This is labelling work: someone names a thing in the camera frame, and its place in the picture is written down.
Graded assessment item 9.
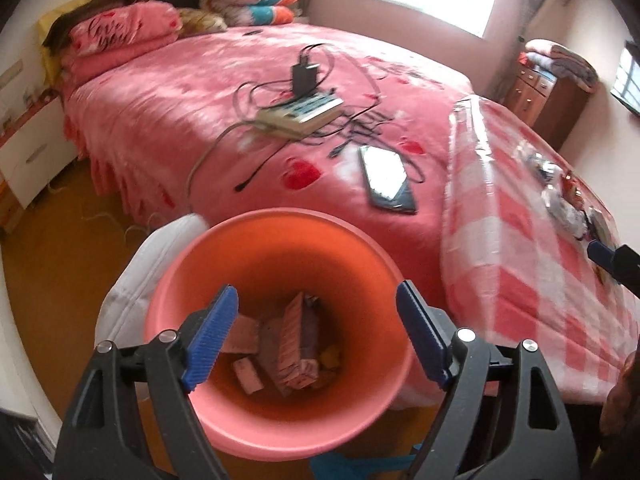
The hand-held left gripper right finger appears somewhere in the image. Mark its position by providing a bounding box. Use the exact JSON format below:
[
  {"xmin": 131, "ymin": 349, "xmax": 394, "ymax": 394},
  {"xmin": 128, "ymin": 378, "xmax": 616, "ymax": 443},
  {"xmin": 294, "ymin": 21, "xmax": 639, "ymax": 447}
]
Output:
[{"xmin": 396, "ymin": 280, "xmax": 583, "ymax": 480}]

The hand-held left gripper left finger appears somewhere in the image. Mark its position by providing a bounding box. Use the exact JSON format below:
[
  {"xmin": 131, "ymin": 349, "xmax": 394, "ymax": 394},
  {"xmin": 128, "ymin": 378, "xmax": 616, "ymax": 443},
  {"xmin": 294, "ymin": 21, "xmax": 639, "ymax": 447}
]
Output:
[{"xmin": 52, "ymin": 285, "xmax": 240, "ymax": 480}]

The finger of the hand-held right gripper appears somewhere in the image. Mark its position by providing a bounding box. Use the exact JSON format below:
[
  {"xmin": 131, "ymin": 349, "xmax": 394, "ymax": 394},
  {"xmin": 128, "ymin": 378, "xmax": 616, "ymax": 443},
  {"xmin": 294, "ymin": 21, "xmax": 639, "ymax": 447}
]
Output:
[{"xmin": 586, "ymin": 239, "xmax": 640, "ymax": 303}]

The pink plastic bin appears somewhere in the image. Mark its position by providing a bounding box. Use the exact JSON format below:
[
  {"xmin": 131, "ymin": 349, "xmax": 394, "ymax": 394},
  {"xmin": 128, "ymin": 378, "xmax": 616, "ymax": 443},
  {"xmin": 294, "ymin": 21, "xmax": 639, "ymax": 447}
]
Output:
[{"xmin": 144, "ymin": 207, "xmax": 416, "ymax": 463}]

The person's right forearm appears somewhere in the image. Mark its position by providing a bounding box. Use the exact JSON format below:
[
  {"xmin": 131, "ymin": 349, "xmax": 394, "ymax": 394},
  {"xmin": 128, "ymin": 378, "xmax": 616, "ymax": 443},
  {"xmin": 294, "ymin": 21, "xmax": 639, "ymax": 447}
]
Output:
[{"xmin": 600, "ymin": 355, "xmax": 640, "ymax": 456}]

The flat paper wrapper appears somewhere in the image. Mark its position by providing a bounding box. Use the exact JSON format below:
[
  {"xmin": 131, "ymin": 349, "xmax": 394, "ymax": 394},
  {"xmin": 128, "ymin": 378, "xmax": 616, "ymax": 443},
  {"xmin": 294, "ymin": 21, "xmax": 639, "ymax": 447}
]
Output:
[{"xmin": 220, "ymin": 310, "xmax": 262, "ymax": 357}]

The small cardboard box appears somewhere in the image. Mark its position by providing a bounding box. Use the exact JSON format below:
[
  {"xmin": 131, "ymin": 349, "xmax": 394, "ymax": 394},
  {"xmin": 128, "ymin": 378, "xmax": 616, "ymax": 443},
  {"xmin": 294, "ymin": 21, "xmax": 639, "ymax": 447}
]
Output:
[{"xmin": 231, "ymin": 356, "xmax": 266, "ymax": 396}]

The striped paper carton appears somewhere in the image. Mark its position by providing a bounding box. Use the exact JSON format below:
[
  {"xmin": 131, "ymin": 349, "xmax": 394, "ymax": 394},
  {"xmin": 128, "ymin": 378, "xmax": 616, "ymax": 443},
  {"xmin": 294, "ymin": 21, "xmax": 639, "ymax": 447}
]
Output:
[{"xmin": 270, "ymin": 291, "xmax": 322, "ymax": 395}]

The white padded cushion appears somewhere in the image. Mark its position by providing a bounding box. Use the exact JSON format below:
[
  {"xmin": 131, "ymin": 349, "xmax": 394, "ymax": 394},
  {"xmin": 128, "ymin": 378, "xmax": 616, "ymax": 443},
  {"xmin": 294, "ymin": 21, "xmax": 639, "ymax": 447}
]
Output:
[{"xmin": 94, "ymin": 214, "xmax": 211, "ymax": 361}]

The small yellow wrapper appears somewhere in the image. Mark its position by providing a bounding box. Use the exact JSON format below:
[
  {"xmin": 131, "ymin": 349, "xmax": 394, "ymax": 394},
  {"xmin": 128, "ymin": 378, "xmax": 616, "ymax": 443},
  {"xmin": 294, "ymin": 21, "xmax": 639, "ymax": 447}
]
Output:
[{"xmin": 319, "ymin": 347, "xmax": 345, "ymax": 372}]

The black smartphone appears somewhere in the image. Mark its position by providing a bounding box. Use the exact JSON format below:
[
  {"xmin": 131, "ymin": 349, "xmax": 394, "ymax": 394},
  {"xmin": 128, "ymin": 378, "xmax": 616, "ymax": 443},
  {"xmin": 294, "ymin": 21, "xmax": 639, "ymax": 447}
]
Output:
[{"xmin": 359, "ymin": 145, "xmax": 418, "ymax": 216}]

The blue plastic object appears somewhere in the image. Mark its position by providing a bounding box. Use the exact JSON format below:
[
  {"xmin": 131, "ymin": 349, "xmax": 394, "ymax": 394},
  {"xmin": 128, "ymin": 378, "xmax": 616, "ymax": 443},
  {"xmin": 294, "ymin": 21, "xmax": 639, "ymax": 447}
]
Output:
[{"xmin": 310, "ymin": 442, "xmax": 421, "ymax": 480}]

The brown wooden cabinet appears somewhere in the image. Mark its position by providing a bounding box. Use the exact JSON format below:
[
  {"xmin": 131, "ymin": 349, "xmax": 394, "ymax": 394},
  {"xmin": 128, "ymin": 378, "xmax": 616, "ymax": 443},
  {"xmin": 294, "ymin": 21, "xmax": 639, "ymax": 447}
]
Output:
[{"xmin": 502, "ymin": 52, "xmax": 591, "ymax": 148}]

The small dark framed window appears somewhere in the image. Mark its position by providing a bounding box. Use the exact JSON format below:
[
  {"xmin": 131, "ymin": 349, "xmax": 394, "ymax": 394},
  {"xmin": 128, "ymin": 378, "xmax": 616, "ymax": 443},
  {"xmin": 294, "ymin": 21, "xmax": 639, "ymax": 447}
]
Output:
[{"xmin": 611, "ymin": 44, "xmax": 640, "ymax": 117}]

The folded grey blue quilt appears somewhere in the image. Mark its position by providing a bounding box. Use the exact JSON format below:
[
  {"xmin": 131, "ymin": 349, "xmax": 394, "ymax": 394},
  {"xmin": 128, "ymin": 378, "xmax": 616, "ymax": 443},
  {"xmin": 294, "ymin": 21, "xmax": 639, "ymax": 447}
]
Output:
[{"xmin": 540, "ymin": 50, "xmax": 601, "ymax": 92}]

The folded pink white quilt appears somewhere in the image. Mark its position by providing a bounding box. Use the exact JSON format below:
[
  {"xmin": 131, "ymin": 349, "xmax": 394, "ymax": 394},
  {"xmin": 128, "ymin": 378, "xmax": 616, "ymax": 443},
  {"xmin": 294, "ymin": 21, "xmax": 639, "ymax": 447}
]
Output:
[{"xmin": 520, "ymin": 37, "xmax": 576, "ymax": 63}]

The bed with pink blanket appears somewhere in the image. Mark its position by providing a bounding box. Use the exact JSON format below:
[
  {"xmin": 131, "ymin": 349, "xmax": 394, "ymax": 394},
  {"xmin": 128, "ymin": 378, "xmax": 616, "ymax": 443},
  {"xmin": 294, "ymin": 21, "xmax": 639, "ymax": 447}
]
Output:
[{"xmin": 60, "ymin": 20, "xmax": 476, "ymax": 406}]

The beige power strip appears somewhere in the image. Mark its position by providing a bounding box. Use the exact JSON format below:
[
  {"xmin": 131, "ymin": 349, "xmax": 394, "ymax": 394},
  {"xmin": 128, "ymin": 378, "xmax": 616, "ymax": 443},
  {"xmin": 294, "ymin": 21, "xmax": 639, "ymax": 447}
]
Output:
[{"xmin": 255, "ymin": 91, "xmax": 346, "ymax": 138}]

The white nightstand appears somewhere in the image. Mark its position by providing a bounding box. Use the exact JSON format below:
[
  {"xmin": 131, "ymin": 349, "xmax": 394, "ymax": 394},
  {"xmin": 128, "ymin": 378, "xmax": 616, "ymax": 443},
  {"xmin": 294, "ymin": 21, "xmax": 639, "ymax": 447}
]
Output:
[{"xmin": 0, "ymin": 92, "xmax": 81, "ymax": 211}]

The black charger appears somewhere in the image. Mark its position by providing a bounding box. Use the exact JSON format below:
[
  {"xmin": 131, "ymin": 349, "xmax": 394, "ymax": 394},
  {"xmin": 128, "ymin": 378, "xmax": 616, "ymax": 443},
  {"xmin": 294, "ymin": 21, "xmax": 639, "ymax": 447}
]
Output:
[{"xmin": 291, "ymin": 45, "xmax": 321, "ymax": 97}]

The pink folded plush blanket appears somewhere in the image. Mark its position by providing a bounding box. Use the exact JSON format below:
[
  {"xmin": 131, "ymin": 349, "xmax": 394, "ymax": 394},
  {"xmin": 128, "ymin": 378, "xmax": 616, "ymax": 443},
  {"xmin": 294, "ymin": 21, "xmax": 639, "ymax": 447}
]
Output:
[{"xmin": 59, "ymin": 35, "xmax": 173, "ymax": 85}]

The brown yellow print pillow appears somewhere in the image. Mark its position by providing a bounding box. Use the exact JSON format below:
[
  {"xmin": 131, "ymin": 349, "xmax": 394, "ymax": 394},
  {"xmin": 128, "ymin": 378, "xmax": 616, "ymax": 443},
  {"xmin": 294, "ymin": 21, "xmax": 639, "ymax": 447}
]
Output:
[{"xmin": 176, "ymin": 9, "xmax": 228, "ymax": 38}]

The pink script print pillow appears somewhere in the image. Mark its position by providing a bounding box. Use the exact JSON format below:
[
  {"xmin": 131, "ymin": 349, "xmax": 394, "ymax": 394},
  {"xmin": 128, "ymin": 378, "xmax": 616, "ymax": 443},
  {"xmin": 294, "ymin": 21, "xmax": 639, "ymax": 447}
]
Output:
[{"xmin": 67, "ymin": 1, "xmax": 182, "ymax": 57}]

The white power strip with cables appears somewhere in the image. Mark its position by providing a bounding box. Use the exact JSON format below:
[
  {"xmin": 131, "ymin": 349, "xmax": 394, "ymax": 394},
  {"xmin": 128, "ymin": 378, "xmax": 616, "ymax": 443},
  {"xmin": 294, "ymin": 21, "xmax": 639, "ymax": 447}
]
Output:
[{"xmin": 235, "ymin": 42, "xmax": 381, "ymax": 193}]

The white thin floor cord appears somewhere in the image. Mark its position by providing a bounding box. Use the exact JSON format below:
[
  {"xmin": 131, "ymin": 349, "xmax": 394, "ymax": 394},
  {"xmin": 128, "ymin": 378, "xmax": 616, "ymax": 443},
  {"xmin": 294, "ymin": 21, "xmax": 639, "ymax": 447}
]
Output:
[{"xmin": 47, "ymin": 180, "xmax": 156, "ymax": 246}]

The grey power strip cord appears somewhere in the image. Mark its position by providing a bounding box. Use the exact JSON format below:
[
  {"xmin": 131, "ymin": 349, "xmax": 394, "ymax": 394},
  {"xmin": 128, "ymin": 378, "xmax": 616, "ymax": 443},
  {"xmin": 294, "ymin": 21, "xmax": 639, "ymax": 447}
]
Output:
[{"xmin": 187, "ymin": 119, "xmax": 263, "ymax": 217}]

